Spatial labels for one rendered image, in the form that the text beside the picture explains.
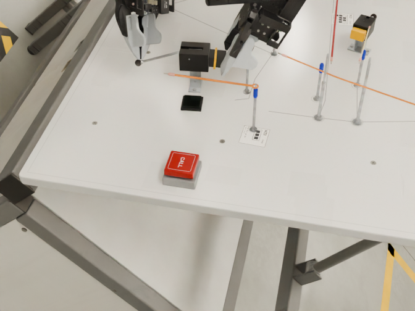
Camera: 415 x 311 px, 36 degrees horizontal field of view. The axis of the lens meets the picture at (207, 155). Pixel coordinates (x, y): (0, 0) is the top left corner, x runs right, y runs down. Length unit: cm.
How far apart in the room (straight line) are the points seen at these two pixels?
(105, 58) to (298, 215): 57
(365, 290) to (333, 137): 268
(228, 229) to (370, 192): 59
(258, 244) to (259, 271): 13
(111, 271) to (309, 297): 210
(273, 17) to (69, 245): 57
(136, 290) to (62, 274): 15
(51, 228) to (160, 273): 28
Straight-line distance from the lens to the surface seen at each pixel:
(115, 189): 109
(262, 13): 114
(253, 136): 117
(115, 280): 130
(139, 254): 136
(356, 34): 135
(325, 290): 345
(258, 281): 299
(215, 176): 109
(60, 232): 125
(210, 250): 153
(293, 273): 141
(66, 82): 132
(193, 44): 124
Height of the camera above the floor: 176
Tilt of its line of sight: 36 degrees down
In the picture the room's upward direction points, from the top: 63 degrees clockwise
